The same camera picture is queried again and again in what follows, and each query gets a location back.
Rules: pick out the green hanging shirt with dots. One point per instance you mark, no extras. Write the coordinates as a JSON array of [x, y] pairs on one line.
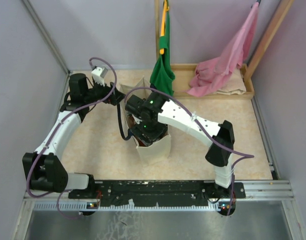
[[162, 76]]

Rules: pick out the beige folded cloth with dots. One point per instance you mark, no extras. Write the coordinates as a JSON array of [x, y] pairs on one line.
[[234, 86]]

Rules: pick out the cream canvas tote bag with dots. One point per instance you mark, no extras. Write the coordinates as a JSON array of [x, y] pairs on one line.
[[154, 153]]

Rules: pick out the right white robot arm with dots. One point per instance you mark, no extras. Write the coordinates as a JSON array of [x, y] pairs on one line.
[[218, 137]]

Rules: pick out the pink hanging cloth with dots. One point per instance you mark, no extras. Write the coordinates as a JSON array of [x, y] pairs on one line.
[[211, 75]]

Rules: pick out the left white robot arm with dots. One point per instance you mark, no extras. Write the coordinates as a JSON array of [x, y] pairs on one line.
[[43, 169]]

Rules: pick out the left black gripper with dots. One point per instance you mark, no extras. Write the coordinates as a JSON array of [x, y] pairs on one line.
[[115, 98]]

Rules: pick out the wooden tray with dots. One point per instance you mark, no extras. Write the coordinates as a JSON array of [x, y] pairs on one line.
[[185, 72]]

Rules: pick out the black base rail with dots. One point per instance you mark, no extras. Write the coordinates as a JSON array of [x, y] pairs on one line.
[[158, 193]]

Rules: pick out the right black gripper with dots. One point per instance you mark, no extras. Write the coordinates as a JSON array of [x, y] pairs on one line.
[[138, 131]]

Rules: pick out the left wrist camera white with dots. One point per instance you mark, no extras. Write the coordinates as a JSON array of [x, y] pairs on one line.
[[98, 74]]

